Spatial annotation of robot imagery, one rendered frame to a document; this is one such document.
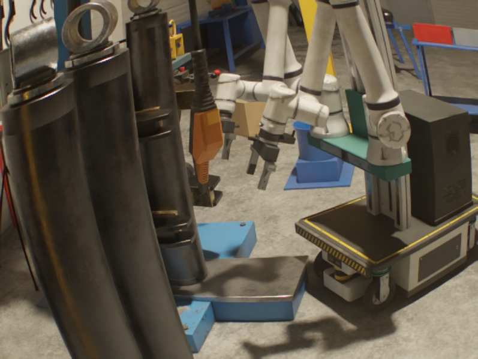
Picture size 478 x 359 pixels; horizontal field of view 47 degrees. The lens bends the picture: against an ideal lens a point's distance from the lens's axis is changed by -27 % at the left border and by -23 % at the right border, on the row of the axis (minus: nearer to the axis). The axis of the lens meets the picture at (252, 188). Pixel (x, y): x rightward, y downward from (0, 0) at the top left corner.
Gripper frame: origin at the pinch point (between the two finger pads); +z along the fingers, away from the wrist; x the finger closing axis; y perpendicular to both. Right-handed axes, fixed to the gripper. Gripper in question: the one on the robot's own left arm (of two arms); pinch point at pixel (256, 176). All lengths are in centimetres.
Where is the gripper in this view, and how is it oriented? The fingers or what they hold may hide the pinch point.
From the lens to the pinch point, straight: 254.6
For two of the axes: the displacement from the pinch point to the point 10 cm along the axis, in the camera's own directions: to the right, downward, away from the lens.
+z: -2.8, 9.0, 3.3
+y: -9.1, -1.5, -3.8
